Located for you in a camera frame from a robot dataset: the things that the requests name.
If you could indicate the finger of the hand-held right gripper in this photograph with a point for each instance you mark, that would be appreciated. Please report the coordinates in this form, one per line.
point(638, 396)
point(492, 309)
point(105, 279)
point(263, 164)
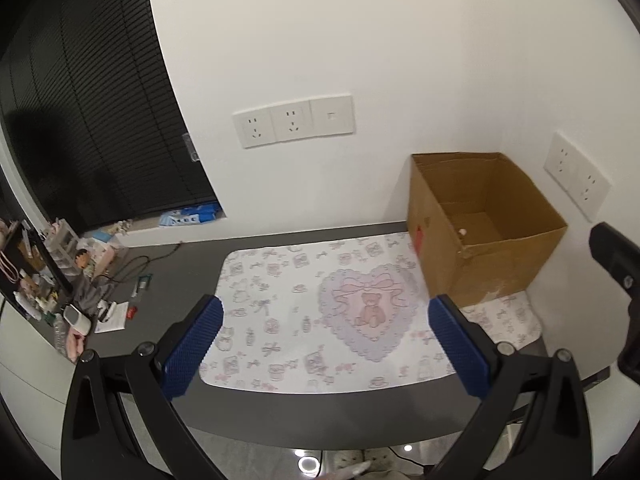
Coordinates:
point(615, 255)

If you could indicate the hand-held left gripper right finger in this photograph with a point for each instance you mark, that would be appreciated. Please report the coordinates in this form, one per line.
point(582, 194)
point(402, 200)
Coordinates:
point(457, 345)

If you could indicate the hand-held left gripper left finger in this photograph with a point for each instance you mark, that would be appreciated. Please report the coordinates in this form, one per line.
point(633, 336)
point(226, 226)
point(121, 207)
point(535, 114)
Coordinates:
point(195, 345)

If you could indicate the brown cardboard box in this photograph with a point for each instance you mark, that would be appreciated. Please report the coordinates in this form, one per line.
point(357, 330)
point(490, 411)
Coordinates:
point(500, 270)

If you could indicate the small red item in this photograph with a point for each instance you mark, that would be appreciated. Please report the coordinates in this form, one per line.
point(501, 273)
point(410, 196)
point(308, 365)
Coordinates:
point(131, 312)

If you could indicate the small green tool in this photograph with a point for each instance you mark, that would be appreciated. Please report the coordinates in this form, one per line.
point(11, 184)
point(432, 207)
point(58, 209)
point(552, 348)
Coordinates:
point(142, 284)

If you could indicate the white paper leaflet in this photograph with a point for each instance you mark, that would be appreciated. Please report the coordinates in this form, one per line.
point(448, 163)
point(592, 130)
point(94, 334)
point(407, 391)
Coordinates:
point(112, 319)

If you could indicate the white printed mat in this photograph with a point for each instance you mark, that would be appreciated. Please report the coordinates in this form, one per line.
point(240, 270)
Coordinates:
point(280, 320)

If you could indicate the grey cloth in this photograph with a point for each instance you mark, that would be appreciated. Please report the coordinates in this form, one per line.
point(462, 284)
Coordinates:
point(92, 294)

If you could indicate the pink soft item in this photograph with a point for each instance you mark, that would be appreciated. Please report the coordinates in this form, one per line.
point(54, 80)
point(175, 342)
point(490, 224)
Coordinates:
point(75, 346)

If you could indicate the white handheld device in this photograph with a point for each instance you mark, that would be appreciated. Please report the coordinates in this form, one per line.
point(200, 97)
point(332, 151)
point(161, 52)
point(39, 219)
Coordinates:
point(77, 320)

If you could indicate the pink box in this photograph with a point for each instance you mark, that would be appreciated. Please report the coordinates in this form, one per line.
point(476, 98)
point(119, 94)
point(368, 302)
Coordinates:
point(106, 255)

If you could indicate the blue packet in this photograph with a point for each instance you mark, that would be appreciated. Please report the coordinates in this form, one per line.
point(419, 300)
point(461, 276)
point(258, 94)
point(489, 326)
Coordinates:
point(190, 216)

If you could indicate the small figurine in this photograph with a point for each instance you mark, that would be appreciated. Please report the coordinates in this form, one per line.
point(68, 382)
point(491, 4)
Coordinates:
point(83, 260)

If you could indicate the white fluffy slippers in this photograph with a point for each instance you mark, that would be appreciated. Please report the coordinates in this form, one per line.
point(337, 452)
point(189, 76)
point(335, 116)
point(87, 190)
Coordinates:
point(352, 467)

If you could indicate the round white light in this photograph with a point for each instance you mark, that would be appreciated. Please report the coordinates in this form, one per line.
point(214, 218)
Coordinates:
point(307, 463)

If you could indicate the clear acrylic organizer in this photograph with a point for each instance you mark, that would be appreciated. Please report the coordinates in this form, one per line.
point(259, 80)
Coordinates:
point(62, 245)

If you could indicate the white cabinet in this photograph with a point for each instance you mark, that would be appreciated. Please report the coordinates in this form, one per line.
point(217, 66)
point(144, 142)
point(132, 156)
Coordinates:
point(25, 390)

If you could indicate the black window blinds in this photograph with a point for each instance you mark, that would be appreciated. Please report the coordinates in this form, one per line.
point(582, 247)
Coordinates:
point(100, 110)

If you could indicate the white wall socket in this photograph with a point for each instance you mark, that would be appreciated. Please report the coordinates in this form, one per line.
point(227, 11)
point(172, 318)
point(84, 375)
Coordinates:
point(562, 160)
point(590, 190)
point(254, 129)
point(291, 122)

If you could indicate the clear plastic bracket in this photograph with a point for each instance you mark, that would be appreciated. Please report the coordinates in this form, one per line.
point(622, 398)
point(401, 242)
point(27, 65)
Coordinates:
point(190, 147)

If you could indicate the white wall port plate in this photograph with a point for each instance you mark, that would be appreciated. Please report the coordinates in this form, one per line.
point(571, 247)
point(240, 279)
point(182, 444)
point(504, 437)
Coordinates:
point(331, 115)

